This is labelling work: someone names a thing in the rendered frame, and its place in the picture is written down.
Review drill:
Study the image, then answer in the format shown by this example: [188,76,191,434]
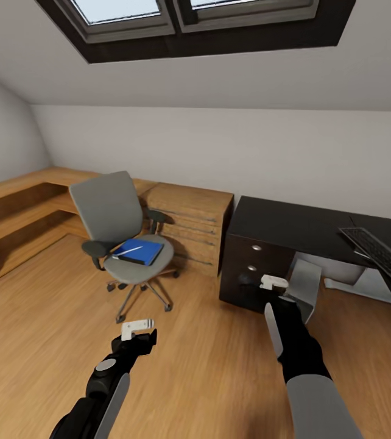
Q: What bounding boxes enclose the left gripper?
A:
[112,329,157,362]

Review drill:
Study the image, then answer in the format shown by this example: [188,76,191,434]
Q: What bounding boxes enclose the keyboard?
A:
[339,227,391,277]

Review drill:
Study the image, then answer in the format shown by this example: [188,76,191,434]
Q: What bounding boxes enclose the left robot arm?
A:
[49,319,157,439]

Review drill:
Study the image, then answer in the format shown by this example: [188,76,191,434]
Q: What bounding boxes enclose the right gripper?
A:
[239,284,280,306]

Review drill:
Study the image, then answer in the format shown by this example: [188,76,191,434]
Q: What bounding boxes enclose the swivel chair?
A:
[68,171,179,324]

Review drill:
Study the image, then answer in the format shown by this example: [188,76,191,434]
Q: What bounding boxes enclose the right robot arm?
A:
[239,274,365,439]

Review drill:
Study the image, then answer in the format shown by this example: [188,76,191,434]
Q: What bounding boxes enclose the mouse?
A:
[239,276,256,286]

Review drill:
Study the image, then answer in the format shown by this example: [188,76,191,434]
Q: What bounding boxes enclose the folder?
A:
[112,238,162,266]

